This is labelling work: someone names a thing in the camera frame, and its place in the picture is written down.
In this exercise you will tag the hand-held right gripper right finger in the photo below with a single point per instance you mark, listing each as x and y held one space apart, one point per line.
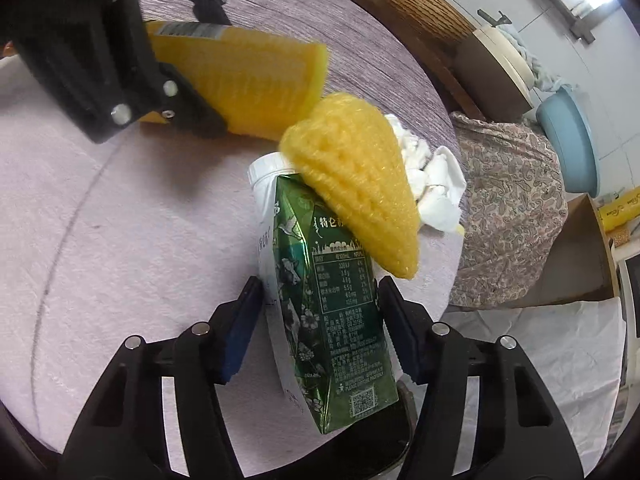
402 340

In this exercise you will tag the yellow crocheted corn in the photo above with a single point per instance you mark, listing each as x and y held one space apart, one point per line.
360 185

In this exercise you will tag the brown and cream rice cooker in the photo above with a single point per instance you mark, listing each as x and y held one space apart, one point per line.
492 72

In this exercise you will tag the dark wooden counter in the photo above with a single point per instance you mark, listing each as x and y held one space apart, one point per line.
380 15

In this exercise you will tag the bamboo style faucet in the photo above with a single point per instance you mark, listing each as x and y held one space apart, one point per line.
492 17

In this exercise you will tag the white plastic sheet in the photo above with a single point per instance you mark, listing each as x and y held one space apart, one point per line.
550 330

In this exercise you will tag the white tissue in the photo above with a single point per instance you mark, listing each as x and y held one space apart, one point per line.
435 185

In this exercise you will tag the dark purple striped tablecloth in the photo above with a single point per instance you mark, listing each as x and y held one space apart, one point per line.
360 50

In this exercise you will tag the wicker basin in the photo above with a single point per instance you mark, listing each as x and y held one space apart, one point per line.
430 7

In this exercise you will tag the light blue towel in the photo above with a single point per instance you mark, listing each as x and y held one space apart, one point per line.
537 65

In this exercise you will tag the green milk carton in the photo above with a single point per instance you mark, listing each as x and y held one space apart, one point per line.
320 310

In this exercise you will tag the light wooden cabinet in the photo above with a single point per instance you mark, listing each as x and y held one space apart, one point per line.
575 255

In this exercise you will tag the light blue plastic basin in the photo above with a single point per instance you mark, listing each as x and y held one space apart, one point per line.
570 140

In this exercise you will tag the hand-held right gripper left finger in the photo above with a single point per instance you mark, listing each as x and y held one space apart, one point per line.
237 340

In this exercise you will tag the yellow wrap roll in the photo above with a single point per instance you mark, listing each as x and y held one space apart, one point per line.
622 212

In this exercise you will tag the floral patterned cloth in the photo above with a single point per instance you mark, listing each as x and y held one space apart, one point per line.
510 210

